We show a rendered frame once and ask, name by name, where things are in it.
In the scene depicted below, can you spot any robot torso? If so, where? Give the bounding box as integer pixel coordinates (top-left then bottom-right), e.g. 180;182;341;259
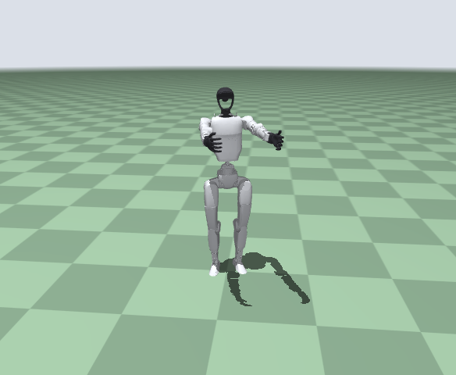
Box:
211;113;243;189

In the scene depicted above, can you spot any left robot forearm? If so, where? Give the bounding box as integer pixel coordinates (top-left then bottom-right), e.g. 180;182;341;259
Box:
256;125;270;141

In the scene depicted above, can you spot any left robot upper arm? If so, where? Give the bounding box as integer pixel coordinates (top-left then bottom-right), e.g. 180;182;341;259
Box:
241;116;262;136

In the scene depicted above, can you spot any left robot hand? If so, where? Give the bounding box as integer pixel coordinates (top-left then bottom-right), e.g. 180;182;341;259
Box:
267;130;284;150

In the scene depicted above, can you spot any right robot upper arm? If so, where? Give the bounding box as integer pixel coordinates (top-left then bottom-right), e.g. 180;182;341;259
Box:
198;117;213;133

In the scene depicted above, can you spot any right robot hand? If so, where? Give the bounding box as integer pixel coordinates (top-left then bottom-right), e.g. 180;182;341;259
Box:
203;132;222;152

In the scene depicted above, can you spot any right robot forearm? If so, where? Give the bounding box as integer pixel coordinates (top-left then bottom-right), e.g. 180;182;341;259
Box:
200;127;211;146

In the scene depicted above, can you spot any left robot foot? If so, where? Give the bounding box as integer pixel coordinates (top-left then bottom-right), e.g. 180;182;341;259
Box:
232;258;247;274

